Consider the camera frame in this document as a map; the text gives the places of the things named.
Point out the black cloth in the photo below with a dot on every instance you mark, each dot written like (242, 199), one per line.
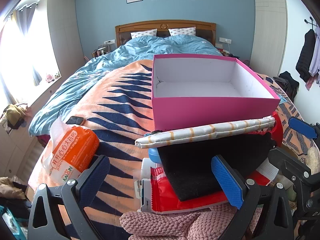
(200, 165)

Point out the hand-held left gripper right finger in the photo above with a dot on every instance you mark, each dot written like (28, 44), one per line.
(226, 180)

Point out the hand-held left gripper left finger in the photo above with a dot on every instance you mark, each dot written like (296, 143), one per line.
(96, 177)

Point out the pink flower ornament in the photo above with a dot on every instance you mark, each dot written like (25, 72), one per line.
(53, 77)

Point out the yellow brown clothes pile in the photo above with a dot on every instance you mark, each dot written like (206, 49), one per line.
(15, 112)

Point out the blue tissue packet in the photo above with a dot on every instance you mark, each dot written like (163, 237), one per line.
(282, 97)

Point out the striped zip pouch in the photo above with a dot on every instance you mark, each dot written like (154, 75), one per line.
(200, 132)

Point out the black coat hook rack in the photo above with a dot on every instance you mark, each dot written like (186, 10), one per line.
(310, 21)

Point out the wooden nightstand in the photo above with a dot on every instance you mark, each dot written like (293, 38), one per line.
(232, 54)

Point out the smartphone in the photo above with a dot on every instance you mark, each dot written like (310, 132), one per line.
(75, 120)

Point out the wooden headboard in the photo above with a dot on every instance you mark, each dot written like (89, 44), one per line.
(140, 26)

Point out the beige wardrobe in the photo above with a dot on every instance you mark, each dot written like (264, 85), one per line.
(268, 30)

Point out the grey curtain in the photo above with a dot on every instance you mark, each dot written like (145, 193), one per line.
(27, 30)

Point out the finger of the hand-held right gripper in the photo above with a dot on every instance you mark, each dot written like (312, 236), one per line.
(302, 128)
(291, 165)

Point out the white printed carton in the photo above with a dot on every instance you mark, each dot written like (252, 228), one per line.
(145, 197)

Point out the black jacket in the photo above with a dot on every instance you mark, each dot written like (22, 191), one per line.
(306, 55)

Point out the orange patterned blanket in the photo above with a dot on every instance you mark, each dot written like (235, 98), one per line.
(112, 110)

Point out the red plastic object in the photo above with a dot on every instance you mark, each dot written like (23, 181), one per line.
(278, 130)

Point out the blue floral duvet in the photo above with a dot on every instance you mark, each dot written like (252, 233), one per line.
(100, 67)

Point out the red foil packet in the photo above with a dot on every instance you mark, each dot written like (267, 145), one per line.
(162, 192)

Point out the orange and white plastic bag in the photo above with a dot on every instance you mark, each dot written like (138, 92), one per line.
(72, 150)

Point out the pink cardboard box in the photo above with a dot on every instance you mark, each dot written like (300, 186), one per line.
(200, 110)

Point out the white wall socket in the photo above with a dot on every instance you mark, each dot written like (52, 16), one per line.
(225, 40)
(110, 41)

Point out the dark clothes pile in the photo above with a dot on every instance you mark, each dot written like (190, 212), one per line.
(287, 82)

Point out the blue plastic case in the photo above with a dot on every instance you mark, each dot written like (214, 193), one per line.
(153, 155)

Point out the cluster of cosmetic bottles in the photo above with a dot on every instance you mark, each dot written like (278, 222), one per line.
(100, 51)

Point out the pink knitted cloth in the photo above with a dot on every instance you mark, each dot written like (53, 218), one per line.
(162, 222)

